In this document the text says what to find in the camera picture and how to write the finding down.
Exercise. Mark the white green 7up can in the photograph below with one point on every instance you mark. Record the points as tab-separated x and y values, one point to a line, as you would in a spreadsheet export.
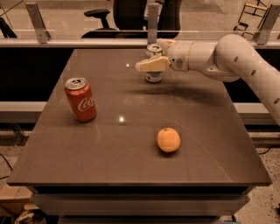
153	76

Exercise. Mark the left metal bracket post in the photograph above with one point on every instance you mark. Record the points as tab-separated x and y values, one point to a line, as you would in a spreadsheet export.
42	34

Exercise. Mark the red coca-cola can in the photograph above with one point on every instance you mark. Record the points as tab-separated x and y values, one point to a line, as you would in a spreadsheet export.
79	94

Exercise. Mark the black office chair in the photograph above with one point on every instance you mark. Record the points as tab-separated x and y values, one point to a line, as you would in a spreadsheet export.
131	23

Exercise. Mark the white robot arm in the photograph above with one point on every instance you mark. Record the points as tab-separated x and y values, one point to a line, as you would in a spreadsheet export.
229	59

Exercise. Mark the wooden frame chair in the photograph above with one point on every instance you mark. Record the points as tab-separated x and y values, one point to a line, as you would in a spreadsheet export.
251	17

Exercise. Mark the metal bracket post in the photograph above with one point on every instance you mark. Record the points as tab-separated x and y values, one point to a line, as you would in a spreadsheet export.
262	36
42	34
152	23

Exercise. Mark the middle metal bracket post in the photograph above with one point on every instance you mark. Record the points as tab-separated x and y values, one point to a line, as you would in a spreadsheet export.
152	23

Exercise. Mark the right metal bracket post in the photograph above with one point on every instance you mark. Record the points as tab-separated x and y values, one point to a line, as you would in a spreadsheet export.
262	36

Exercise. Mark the orange fruit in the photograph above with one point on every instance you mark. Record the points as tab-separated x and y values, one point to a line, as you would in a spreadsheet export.
168	140

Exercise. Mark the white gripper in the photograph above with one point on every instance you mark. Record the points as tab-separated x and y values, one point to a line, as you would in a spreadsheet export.
178	56

